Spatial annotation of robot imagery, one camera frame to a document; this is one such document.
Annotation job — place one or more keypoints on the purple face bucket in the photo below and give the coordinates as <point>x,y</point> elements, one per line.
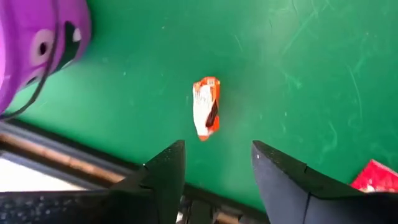
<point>18,31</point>

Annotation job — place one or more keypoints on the orange peanut butter cup pack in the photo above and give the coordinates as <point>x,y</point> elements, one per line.
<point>203,105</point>

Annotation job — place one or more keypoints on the red Skittles pack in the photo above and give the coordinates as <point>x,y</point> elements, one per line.
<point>376,177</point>

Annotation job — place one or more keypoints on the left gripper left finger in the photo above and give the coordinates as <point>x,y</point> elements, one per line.
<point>149,193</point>

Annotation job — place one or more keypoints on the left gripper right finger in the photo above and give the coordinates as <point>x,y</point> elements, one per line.
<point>289,193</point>

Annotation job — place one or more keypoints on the green felt table mat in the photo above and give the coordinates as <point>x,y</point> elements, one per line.
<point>280,62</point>

